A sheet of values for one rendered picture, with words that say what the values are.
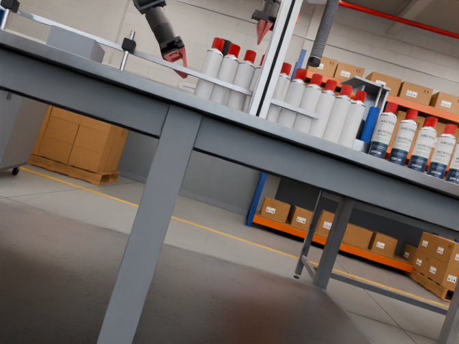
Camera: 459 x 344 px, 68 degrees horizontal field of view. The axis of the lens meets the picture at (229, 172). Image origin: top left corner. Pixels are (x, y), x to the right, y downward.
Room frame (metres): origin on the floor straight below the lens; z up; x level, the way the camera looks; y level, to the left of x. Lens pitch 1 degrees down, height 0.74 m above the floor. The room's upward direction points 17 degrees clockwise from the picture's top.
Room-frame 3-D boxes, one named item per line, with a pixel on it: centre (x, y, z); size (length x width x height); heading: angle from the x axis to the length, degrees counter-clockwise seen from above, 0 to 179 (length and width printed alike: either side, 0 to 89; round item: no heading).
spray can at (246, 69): (1.04, 0.05, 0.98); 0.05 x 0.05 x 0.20
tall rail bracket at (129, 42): (0.92, 0.36, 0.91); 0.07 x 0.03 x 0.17; 9
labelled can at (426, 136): (1.13, -0.59, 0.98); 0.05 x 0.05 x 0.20
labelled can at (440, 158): (1.14, -0.66, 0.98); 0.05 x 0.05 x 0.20
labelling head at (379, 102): (1.19, -0.36, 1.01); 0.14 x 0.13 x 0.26; 99
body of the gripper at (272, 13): (1.23, 0.04, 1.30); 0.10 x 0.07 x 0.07; 99
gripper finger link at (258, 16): (1.23, 0.05, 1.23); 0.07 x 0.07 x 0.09; 9
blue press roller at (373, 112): (1.15, -0.40, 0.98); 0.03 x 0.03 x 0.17
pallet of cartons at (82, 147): (4.47, 2.09, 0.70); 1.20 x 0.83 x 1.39; 93
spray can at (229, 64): (1.04, 0.10, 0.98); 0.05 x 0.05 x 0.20
